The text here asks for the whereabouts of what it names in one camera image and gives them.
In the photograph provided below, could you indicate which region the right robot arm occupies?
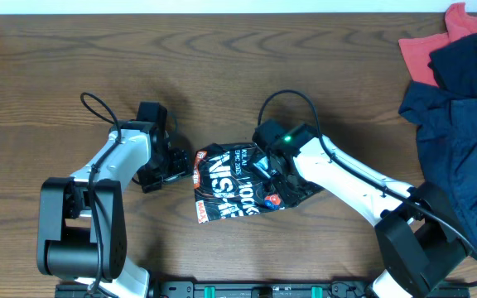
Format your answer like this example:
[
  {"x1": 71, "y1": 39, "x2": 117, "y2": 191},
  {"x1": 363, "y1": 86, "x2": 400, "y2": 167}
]
[{"x1": 253, "y1": 121, "x2": 472, "y2": 297}]

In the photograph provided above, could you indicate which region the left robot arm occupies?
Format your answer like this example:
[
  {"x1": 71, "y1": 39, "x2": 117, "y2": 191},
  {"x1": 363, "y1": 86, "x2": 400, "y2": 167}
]
[{"x1": 36, "y1": 121, "x2": 192, "y2": 297}]

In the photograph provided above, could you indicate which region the navy blue garment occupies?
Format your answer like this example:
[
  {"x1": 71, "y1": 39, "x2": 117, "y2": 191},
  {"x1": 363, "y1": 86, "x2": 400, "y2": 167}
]
[{"x1": 399, "y1": 33, "x2": 477, "y2": 247}]

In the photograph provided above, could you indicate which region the black orange patterned jersey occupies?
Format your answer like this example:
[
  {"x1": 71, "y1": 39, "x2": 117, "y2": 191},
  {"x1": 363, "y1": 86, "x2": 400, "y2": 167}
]
[{"x1": 192, "y1": 143, "x2": 301, "y2": 224}]

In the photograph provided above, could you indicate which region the red garment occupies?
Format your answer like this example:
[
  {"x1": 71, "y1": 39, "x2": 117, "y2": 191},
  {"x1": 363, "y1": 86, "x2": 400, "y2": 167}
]
[{"x1": 398, "y1": 2, "x2": 477, "y2": 86}]

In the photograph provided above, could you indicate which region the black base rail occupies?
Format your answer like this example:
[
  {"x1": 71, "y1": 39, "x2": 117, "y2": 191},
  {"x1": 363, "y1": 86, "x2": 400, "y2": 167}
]
[{"x1": 54, "y1": 281, "x2": 471, "y2": 298}]

